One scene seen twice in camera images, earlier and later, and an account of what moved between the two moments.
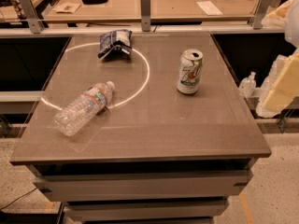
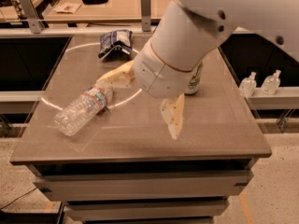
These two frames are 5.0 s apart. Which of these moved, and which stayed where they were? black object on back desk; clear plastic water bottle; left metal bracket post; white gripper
Moved: white gripper
Stayed: black object on back desk; clear plastic water bottle; left metal bracket post
